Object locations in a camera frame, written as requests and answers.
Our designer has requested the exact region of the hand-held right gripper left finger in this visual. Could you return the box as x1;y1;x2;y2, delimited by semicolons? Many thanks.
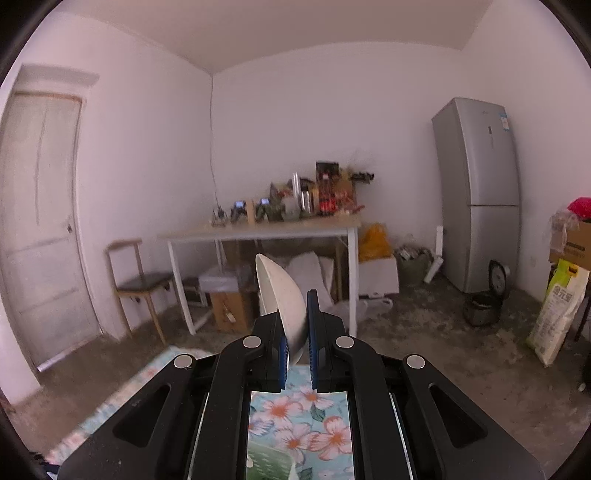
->
58;310;289;480

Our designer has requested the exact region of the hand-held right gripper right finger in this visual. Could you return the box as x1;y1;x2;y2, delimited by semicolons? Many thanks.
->
306;289;543;480

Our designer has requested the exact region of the white bowl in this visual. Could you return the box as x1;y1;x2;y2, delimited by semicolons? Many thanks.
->
255;253;307;374

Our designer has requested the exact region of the green plastic dish rack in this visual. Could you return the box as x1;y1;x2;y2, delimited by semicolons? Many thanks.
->
247;438;296;480

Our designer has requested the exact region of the small brown cardboard box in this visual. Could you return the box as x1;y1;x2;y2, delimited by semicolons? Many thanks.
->
210;291;254;334

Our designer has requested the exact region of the floral tablecloth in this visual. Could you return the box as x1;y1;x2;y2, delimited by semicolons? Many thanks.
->
44;346;354;480

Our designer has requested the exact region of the white sack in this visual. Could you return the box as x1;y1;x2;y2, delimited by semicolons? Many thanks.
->
284;251;335;315

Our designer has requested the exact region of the white box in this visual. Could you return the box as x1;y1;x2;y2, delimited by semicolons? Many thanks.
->
358;256;400;298

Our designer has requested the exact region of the white plastic bag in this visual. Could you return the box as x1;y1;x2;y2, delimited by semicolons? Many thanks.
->
198;265;241;294

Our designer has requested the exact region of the yellow plastic bag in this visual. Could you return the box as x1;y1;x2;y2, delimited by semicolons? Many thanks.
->
359;223;393;261

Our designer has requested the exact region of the grey bag of clutter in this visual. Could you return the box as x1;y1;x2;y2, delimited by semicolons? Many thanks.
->
394;246;432;284

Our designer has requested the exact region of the white-legged table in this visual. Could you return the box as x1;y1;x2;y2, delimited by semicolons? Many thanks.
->
157;215;362;337

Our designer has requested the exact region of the white panel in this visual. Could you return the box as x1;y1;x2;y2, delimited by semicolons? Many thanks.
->
424;225;445;283

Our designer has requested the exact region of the wooden chair with dark seat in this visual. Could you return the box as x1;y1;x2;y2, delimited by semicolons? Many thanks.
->
105;239;178;344

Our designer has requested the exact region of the red snack box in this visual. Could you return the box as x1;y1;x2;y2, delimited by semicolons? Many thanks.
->
316;161;341;216

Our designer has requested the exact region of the black rice cooker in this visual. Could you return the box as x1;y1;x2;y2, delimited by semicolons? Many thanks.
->
463;260;512;328

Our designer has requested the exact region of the silver refrigerator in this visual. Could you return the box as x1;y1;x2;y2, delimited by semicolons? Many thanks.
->
431;97;522;294

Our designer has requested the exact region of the white and yellow rice bag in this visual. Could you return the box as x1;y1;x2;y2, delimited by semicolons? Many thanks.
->
526;258;591;367

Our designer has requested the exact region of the large cardboard box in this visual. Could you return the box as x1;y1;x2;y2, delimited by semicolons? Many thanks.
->
549;217;591;266

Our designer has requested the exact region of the white door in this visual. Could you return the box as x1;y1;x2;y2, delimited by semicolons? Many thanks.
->
0;90;102;370

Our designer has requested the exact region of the red plastic bag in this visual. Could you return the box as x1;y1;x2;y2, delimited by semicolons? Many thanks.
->
567;198;591;222

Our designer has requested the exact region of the thin wall cable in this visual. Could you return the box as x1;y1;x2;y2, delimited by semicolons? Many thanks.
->
209;76;221;208

